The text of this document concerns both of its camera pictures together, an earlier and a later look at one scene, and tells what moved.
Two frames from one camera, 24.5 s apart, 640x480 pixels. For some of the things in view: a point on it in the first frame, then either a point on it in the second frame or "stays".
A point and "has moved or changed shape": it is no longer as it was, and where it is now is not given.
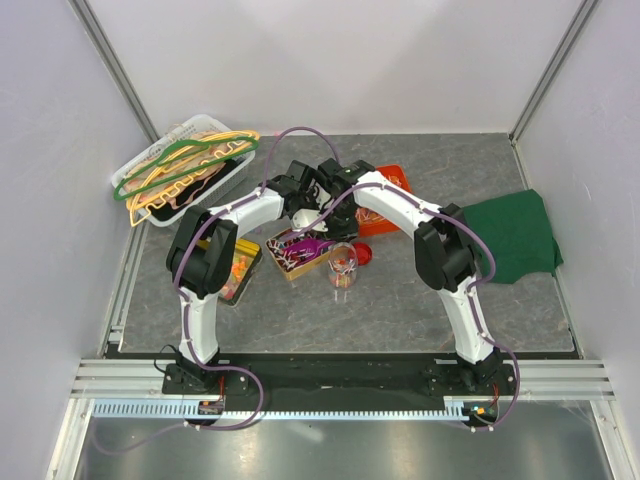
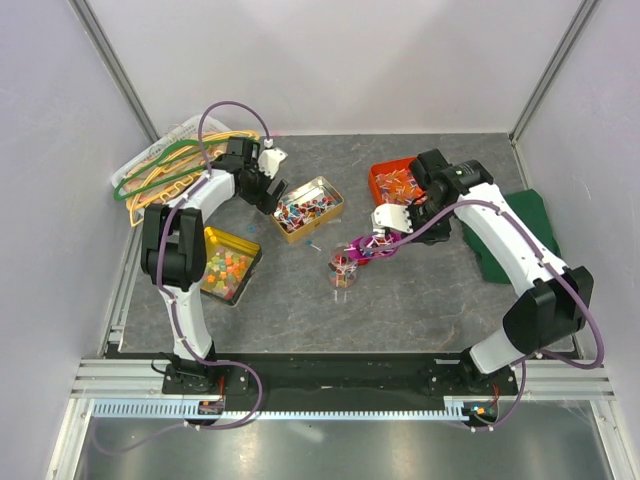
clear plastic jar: x=342 y=265 stays
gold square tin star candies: x=246 y=258 stays
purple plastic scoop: x=306 y=250 to x=367 y=246
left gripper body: x=311 y=201 to x=255 y=193
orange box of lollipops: x=371 y=223 has moved or changed shape
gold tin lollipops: x=296 y=254 has moved or changed shape
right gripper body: x=341 y=221 to x=422 y=214
